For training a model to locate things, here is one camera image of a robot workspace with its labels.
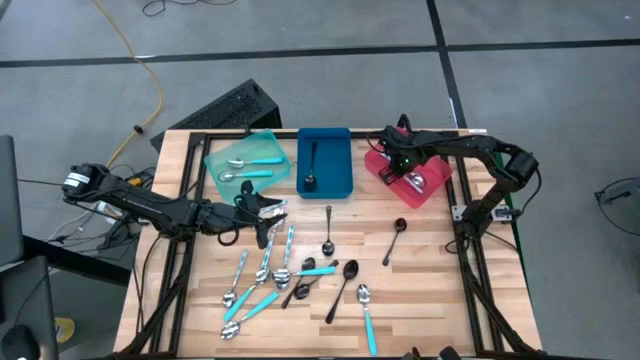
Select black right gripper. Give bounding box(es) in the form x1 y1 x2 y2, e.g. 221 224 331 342
378 127 432 188

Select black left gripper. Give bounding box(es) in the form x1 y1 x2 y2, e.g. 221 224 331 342
197 178 289 251

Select blue patterned handle spoon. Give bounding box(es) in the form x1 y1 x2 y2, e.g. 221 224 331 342
259 209 287 281
221 249 250 308
258 199 290 217
273 224 297 291
403 171 428 196

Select black metal spoon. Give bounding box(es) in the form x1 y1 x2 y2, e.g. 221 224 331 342
293 259 341 302
324 259 361 326
321 204 336 258
303 141 320 194
280 256 318 310
381 217 409 268

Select translucent pink plastic bin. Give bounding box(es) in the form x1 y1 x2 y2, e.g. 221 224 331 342
363 127 454 210

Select blue plastic bin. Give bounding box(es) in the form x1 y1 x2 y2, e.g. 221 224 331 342
296 127 355 200

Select translucent teal plastic bin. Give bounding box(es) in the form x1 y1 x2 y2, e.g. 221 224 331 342
203 128 293 206

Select black perforated computer case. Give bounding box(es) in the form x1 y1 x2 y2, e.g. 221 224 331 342
149 78 283 153

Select dark green board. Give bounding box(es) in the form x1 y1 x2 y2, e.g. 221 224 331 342
492 143 525 281

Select black desk edge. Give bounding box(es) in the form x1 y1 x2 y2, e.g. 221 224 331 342
22 234 134 287

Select yellow floor marker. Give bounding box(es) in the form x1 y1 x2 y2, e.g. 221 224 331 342
53 316 77 345

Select dark grey panel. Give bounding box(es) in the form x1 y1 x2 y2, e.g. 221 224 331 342
0 134 25 269

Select black rounded device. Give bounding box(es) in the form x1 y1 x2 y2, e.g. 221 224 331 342
1 323 42 360

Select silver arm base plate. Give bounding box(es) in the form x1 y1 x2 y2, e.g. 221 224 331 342
451 203 521 223

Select yellow power cable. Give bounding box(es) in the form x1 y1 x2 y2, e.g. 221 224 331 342
91 0 165 171

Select white cable bundle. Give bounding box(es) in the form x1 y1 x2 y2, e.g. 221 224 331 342
47 199 119 244

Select black floor cable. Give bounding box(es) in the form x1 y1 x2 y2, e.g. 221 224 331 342
142 0 239 17

